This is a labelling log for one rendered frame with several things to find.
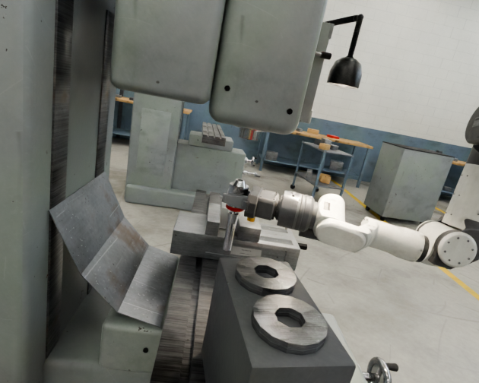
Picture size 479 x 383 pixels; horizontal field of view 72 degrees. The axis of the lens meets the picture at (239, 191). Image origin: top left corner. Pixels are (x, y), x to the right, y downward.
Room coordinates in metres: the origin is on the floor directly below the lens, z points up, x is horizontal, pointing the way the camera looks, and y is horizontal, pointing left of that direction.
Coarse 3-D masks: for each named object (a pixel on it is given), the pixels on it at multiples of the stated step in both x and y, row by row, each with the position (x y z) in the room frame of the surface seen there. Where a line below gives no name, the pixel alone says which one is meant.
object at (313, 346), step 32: (256, 256) 0.48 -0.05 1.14; (224, 288) 0.41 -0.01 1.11; (256, 288) 0.39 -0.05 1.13; (288, 288) 0.40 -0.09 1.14; (224, 320) 0.38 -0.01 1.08; (256, 320) 0.32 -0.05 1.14; (288, 320) 0.35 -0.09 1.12; (320, 320) 0.34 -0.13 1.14; (224, 352) 0.35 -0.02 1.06; (256, 352) 0.29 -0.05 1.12; (288, 352) 0.29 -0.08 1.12; (320, 352) 0.30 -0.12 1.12
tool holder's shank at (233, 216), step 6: (228, 210) 0.78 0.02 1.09; (228, 216) 0.77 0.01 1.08; (234, 216) 0.76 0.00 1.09; (228, 222) 0.77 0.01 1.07; (234, 222) 0.76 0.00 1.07; (228, 228) 0.76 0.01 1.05; (234, 228) 0.77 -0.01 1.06; (228, 234) 0.76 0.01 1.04; (234, 234) 0.77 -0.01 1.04; (228, 240) 0.76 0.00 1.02; (228, 246) 0.76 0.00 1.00
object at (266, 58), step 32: (256, 0) 0.67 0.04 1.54; (288, 0) 0.68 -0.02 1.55; (320, 0) 0.68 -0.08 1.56; (224, 32) 0.67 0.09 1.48; (256, 32) 0.67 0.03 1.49; (288, 32) 0.68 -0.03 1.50; (224, 64) 0.67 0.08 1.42; (256, 64) 0.67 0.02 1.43; (288, 64) 0.68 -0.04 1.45; (224, 96) 0.67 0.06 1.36; (256, 96) 0.67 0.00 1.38; (288, 96) 0.68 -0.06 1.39; (256, 128) 0.69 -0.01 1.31; (288, 128) 0.69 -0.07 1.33
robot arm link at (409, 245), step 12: (384, 228) 0.71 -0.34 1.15; (396, 228) 0.72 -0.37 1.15; (420, 228) 0.77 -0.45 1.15; (432, 228) 0.73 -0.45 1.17; (444, 228) 0.70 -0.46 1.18; (384, 240) 0.70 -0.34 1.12; (396, 240) 0.70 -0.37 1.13; (408, 240) 0.70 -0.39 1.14; (420, 240) 0.70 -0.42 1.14; (432, 240) 0.70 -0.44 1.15; (396, 252) 0.70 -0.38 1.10; (408, 252) 0.69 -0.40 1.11; (420, 252) 0.69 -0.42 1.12; (432, 252) 0.68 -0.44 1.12; (432, 264) 0.69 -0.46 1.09; (444, 264) 0.66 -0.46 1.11
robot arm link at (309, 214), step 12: (300, 204) 0.72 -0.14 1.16; (312, 204) 0.73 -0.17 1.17; (324, 204) 0.74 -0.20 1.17; (336, 204) 0.75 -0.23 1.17; (300, 216) 0.71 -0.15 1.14; (312, 216) 0.72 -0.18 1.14; (324, 216) 0.70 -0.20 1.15; (336, 216) 0.71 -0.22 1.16; (300, 228) 0.72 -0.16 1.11; (312, 228) 0.73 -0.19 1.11
